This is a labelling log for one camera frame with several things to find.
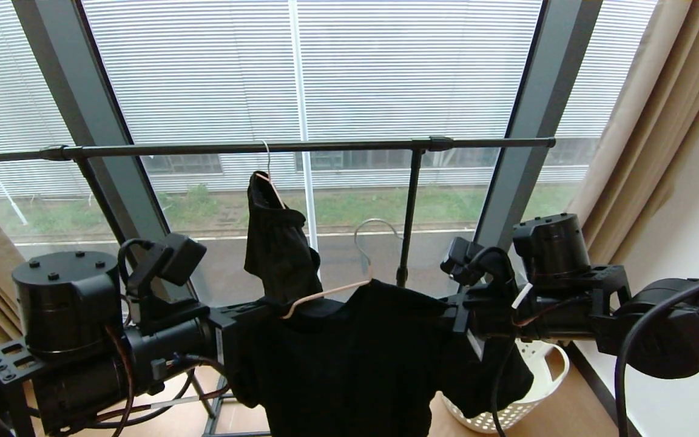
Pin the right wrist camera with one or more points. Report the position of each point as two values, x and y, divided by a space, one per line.
465 255

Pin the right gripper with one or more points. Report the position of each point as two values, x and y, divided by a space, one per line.
543 318

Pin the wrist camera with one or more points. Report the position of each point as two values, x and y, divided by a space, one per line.
465 255
182 258

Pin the black clothes rack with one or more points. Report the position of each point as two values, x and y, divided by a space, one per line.
204 148

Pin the window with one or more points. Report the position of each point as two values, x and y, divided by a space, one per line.
204 73

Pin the pink clothes hanger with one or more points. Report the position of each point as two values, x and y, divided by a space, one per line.
325 294
276 193

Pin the white laundry basket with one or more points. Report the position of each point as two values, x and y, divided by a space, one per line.
543 376

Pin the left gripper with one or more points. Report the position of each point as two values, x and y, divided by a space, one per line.
173 352

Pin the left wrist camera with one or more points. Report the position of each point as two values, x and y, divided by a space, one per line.
182 258

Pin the black garment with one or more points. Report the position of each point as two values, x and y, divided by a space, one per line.
355 364
276 255

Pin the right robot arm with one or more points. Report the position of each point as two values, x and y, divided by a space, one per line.
677 328

